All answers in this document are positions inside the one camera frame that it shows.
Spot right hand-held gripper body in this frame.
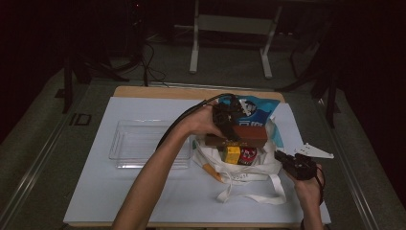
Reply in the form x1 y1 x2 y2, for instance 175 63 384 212
286 142 335 182

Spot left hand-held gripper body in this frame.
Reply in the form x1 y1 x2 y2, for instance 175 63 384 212
212 95 254 129

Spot long brown box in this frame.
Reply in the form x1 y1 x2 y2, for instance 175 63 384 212
204 124 269 149

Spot yellow juice carton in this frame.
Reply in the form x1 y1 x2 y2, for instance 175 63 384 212
222 146 242 166

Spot red-lidded candy jar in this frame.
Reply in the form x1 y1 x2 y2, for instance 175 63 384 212
238 147 259 166

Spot white canvas tote bag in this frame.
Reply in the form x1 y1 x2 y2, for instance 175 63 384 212
191 109 288 205

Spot blue snack bag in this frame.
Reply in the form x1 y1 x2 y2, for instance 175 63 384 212
218 94 282 127

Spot clear plastic container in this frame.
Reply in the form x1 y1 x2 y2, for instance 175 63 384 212
108 119 192 171

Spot person's right hand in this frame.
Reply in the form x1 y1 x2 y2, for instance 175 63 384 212
287 163 326 206

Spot person's left hand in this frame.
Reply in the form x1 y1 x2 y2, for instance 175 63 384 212
187 104 226 138

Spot black metal stand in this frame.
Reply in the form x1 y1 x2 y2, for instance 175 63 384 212
277 18 343 128
61 54 128 114

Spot white metal stand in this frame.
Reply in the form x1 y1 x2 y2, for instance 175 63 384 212
189 0 283 80

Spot black floor cables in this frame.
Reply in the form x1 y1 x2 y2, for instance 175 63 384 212
140 41 168 88

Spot black floor outlet frame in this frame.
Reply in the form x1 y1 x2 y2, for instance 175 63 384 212
69 112 93 127

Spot metal floor rail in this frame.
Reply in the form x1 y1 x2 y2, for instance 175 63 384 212
0 116 71 224

